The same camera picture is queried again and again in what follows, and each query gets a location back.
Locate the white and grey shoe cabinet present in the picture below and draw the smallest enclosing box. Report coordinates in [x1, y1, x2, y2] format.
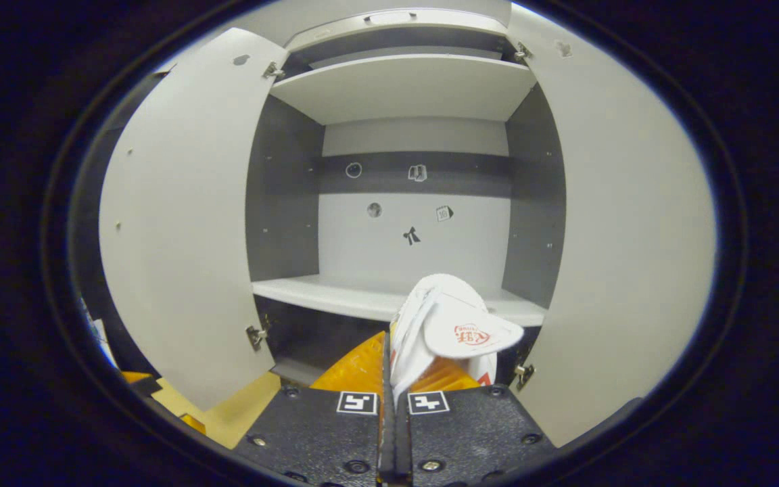
[246, 8, 566, 386]

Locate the white shoe cabinet door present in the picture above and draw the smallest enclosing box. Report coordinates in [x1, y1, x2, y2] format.
[99, 27, 290, 412]
[508, 3, 718, 448]

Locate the white shoe with yellow sole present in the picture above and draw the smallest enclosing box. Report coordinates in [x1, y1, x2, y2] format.
[389, 273, 525, 407]

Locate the black backdrop cloth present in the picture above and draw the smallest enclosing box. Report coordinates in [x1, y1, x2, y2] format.
[70, 68, 160, 379]

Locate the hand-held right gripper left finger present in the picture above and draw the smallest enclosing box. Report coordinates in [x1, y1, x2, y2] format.
[234, 330, 391, 487]

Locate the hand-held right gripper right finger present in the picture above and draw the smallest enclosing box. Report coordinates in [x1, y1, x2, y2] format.
[395, 356, 559, 487]

